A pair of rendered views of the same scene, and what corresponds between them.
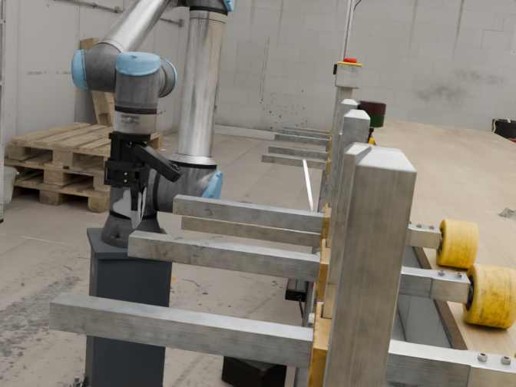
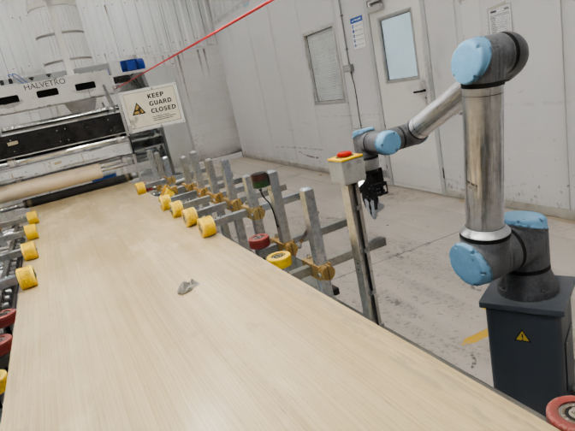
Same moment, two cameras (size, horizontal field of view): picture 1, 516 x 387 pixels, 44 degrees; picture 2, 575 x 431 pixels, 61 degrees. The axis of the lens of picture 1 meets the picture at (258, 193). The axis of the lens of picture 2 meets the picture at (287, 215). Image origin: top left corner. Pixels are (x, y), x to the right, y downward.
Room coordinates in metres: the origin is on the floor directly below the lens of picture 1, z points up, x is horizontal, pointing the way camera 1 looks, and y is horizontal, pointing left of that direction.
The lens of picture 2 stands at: (2.90, -1.00, 1.44)
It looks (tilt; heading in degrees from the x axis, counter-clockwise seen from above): 15 degrees down; 150
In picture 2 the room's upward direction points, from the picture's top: 12 degrees counter-clockwise
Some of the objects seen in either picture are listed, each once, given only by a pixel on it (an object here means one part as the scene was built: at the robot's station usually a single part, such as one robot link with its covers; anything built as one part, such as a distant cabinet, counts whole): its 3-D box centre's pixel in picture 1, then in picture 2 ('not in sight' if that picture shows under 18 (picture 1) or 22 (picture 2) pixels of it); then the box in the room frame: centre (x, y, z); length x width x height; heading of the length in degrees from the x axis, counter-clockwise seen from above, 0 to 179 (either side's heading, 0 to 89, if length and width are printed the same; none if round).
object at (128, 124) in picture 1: (134, 123); (368, 163); (1.38, 0.28, 1.05); 0.10 x 0.09 x 0.05; 176
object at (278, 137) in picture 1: (319, 142); not in sight; (3.08, -0.27, 0.83); 0.44 x 0.03 x 0.04; 84
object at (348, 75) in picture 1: (348, 76); (346, 170); (1.88, -0.22, 1.18); 0.07 x 0.07 x 0.08; 84
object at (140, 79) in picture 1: (137, 82); (365, 143); (1.38, 0.28, 1.14); 0.10 x 0.09 x 0.12; 173
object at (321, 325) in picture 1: (336, 344); (216, 197); (0.61, -0.10, 0.95); 0.14 x 0.06 x 0.05; 174
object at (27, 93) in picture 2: not in sight; (77, 184); (-1.55, -0.43, 0.95); 1.65 x 0.70 x 1.90; 84
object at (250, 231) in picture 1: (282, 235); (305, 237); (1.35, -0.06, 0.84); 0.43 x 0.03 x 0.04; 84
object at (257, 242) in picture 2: not in sight; (261, 250); (1.33, -0.25, 0.85); 0.08 x 0.08 x 0.11
